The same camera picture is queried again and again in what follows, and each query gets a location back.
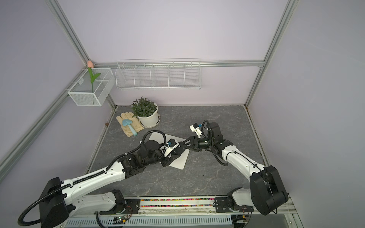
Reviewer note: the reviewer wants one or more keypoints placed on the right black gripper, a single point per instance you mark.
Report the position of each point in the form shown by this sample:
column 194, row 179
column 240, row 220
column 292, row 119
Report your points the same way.
column 193, row 141

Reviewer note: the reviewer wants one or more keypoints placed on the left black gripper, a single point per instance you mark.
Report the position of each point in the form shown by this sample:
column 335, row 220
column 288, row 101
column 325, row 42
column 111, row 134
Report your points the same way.
column 168, row 160

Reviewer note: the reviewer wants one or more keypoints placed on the silver laptop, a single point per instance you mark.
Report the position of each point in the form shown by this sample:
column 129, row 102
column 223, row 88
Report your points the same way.
column 180, row 162

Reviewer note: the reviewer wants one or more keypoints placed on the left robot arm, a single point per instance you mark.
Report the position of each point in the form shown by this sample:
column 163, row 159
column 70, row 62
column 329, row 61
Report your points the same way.
column 61, row 200

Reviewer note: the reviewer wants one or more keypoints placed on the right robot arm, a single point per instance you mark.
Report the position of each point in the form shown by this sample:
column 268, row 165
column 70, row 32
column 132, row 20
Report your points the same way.
column 266, row 192

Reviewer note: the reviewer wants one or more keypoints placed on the beige work glove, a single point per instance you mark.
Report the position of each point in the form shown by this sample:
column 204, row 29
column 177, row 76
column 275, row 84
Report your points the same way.
column 136, row 124

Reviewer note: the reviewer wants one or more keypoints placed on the potted green plant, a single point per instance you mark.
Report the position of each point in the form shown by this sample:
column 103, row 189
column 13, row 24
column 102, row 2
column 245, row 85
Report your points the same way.
column 146, row 111

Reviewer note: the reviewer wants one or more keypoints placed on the blue garden trowel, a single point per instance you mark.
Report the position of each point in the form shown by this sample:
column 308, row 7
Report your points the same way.
column 128, row 123

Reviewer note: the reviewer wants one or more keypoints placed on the pink artificial tulip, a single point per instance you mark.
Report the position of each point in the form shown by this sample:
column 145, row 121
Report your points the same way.
column 93, row 76

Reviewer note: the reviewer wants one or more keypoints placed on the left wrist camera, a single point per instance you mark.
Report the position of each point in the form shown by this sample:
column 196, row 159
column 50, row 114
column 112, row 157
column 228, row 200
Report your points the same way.
column 170, row 146

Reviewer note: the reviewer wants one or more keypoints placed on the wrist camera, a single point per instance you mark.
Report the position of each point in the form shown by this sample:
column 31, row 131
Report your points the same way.
column 170, row 146
column 196, row 128

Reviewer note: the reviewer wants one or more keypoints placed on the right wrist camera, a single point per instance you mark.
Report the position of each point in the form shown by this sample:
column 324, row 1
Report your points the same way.
column 196, row 128

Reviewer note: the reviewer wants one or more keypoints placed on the aluminium front rail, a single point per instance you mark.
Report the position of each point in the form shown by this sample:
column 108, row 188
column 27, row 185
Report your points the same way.
column 183, row 212

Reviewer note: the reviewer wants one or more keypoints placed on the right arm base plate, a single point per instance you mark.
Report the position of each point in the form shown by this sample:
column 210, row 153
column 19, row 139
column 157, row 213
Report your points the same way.
column 226, row 204

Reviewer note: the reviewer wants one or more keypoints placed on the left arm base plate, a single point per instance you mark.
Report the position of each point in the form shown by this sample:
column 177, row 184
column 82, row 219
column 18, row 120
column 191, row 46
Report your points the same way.
column 131, row 206

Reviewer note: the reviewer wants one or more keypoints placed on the white wire shelf basket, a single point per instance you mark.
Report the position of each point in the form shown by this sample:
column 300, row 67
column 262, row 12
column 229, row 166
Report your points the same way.
column 159, row 74

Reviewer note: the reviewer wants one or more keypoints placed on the white mesh wall box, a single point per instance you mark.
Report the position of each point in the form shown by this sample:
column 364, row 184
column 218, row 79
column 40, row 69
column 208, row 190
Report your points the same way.
column 81, row 92

